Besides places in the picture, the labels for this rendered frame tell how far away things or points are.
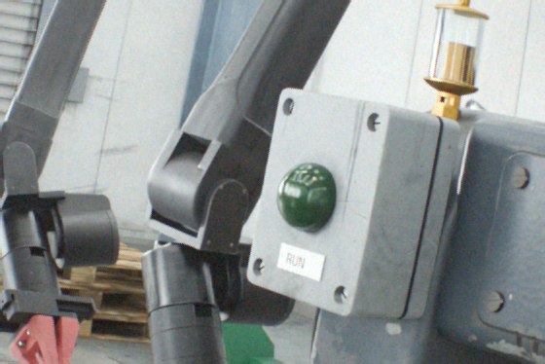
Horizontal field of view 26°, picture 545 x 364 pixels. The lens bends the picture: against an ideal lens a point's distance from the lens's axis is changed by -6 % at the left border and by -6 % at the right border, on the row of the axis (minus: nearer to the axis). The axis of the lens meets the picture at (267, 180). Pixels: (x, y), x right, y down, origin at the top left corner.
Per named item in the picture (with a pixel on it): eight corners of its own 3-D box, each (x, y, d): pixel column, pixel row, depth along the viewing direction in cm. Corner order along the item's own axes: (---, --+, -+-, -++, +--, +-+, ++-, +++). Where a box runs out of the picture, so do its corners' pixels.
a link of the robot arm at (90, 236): (-13, 175, 126) (0, 142, 118) (87, 169, 130) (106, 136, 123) (2, 283, 122) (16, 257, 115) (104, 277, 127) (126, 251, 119)
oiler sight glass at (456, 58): (417, 74, 60) (427, 6, 60) (451, 84, 62) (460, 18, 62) (452, 80, 58) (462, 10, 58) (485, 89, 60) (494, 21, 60)
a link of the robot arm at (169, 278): (126, 250, 99) (165, 228, 95) (194, 259, 104) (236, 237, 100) (135, 332, 97) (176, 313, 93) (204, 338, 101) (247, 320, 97)
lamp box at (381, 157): (243, 280, 57) (280, 86, 57) (318, 286, 60) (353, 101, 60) (348, 318, 51) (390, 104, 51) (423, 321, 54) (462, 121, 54)
